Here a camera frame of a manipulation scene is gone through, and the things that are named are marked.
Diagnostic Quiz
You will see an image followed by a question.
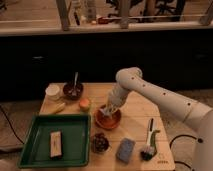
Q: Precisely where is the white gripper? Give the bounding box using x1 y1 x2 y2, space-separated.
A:
107 85 129 112

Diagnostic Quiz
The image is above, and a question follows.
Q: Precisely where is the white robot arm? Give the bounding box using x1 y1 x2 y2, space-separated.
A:
106 67 213 171

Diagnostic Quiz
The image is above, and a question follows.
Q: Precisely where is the red bowl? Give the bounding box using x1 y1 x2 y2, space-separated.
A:
94 105 121 130

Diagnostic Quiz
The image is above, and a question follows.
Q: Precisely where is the dark bowl with spoon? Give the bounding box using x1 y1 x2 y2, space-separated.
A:
63 82 83 100

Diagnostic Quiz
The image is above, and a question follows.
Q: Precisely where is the orange fruit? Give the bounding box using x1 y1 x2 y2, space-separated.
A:
79 98 91 111

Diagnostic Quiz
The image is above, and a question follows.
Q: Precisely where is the metal spoon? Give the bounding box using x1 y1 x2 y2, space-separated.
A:
72 72 78 96

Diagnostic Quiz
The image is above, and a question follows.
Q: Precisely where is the blue sponge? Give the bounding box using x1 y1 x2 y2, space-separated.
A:
116 138 135 164

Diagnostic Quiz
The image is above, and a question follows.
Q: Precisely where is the yellow banana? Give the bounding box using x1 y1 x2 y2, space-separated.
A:
50 103 66 114

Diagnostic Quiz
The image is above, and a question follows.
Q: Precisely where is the green white dish brush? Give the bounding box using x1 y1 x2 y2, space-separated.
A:
140 118 159 161

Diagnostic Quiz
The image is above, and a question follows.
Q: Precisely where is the white cup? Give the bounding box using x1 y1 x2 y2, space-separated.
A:
45 84 60 100

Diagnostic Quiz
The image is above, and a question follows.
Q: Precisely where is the green plastic tray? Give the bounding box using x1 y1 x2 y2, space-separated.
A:
19 114 91 169

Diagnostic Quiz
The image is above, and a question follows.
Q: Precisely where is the wooden block in tray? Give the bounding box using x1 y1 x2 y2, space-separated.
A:
50 131 62 158

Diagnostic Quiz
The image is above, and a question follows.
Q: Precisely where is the black cable right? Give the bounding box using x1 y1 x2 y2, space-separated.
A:
169 134 198 169

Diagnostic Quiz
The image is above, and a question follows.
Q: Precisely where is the black cable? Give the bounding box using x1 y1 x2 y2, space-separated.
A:
0 104 25 145
169 134 198 169

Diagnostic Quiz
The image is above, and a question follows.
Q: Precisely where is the black cable left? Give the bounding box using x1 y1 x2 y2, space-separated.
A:
0 104 25 145

